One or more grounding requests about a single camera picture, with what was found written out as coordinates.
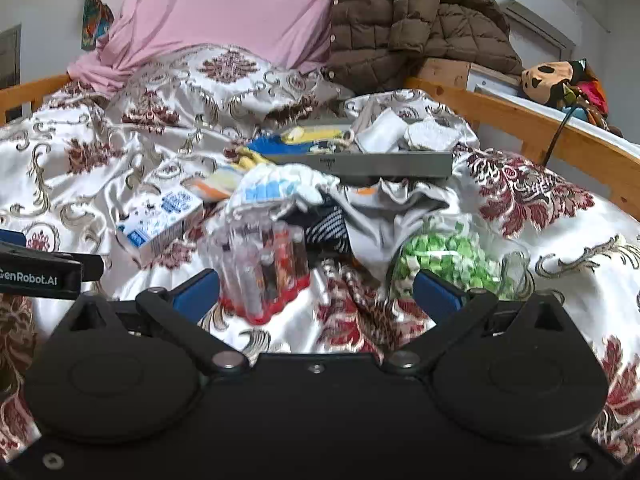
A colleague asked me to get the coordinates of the colourful pointed wall poster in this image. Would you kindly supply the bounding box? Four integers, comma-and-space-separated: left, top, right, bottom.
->
81, 0, 116, 52

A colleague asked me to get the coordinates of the dark framed wall picture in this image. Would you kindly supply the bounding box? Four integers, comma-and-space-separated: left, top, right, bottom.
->
0, 24, 23, 92

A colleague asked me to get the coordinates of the shrink-wrapped pack of small bottles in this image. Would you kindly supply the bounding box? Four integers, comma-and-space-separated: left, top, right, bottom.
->
200, 205, 313, 326

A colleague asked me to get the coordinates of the white air conditioner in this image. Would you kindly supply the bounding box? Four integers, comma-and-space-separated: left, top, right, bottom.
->
492, 0, 583, 58

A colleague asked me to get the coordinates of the black cable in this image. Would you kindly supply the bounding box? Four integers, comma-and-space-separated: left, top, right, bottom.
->
542, 105, 578, 166

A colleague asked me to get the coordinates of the grey tray with cartoon picture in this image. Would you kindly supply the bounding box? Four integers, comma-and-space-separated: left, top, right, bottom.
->
257, 117, 455, 181

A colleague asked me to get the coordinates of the tan plush toy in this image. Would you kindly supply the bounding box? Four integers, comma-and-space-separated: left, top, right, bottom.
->
521, 60, 586, 108

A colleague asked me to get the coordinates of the floral satin bedspread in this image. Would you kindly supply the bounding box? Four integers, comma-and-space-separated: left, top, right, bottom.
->
0, 45, 640, 466

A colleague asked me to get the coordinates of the grey white cloth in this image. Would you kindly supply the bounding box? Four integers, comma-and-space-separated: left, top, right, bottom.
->
320, 180, 451, 281

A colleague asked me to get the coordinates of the brown quilted jacket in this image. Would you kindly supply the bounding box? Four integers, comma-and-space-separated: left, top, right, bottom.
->
322, 0, 526, 96

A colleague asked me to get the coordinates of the white blue print sock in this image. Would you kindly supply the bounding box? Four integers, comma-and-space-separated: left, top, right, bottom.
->
225, 164, 341, 216

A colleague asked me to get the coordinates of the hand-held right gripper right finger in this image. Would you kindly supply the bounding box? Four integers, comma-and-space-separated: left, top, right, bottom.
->
387, 270, 568, 376

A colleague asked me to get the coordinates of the white knitted cloth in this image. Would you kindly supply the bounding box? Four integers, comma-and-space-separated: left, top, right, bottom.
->
402, 120, 463, 151

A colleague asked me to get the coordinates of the red colourful cloth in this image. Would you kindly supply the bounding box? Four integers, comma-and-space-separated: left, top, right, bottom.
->
567, 60, 611, 126

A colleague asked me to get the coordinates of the black white striped sock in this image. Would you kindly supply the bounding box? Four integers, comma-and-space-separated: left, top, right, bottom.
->
280, 205, 353, 256

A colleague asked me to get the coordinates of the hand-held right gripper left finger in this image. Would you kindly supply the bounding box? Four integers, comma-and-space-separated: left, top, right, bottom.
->
50, 269, 251, 376

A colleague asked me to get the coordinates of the clear bag of green candies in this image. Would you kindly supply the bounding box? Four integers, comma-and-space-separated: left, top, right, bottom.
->
387, 215, 526, 301

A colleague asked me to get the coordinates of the pink cloth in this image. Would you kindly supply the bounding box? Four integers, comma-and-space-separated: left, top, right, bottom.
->
67, 0, 343, 98

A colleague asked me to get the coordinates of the white blue milk carton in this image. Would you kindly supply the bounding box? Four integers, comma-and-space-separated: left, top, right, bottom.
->
116, 180, 205, 268

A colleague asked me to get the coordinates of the wooden bed frame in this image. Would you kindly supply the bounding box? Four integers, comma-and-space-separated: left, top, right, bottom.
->
0, 57, 640, 221

